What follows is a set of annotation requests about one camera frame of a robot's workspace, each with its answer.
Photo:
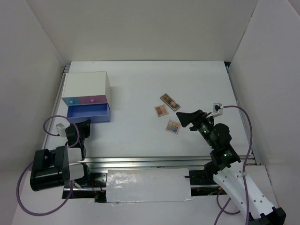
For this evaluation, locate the colorful eyeshadow palette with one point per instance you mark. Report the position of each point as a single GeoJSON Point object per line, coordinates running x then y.
{"type": "Point", "coordinates": [173, 126]}

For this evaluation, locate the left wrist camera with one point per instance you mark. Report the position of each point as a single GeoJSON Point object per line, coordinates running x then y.
{"type": "Point", "coordinates": [61, 129]}

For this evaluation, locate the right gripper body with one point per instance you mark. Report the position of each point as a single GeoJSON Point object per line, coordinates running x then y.
{"type": "Point", "coordinates": [202, 124]}

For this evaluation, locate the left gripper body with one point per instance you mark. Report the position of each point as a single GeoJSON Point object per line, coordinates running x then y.
{"type": "Point", "coordinates": [81, 140]}

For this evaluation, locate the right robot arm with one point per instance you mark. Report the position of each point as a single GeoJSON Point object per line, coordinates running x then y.
{"type": "Point", "coordinates": [228, 170]}

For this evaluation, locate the dark blue drawer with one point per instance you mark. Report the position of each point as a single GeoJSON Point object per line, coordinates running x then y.
{"type": "Point", "coordinates": [97, 113]}

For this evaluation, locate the four pan eyeshadow palette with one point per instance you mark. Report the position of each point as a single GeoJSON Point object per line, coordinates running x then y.
{"type": "Point", "coordinates": [161, 110]}

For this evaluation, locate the light blue drawer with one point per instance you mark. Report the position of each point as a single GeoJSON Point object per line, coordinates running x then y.
{"type": "Point", "coordinates": [69, 101]}

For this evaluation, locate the pink drawer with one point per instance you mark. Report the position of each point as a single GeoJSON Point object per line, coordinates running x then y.
{"type": "Point", "coordinates": [89, 100]}

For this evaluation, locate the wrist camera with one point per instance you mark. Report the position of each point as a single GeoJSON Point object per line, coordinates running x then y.
{"type": "Point", "coordinates": [61, 129]}
{"type": "Point", "coordinates": [217, 110]}

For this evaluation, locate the long brown eyeshadow palette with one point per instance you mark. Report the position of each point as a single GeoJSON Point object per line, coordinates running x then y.
{"type": "Point", "coordinates": [170, 102]}

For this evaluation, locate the white drawer cabinet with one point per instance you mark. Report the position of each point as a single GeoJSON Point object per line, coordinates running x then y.
{"type": "Point", "coordinates": [87, 84]}

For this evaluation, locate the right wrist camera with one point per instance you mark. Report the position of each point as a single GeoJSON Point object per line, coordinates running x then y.
{"type": "Point", "coordinates": [217, 110]}

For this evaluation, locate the white foam board cover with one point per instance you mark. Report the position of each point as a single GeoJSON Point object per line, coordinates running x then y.
{"type": "Point", "coordinates": [148, 185]}

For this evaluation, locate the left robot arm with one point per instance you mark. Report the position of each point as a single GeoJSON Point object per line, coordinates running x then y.
{"type": "Point", "coordinates": [57, 167]}

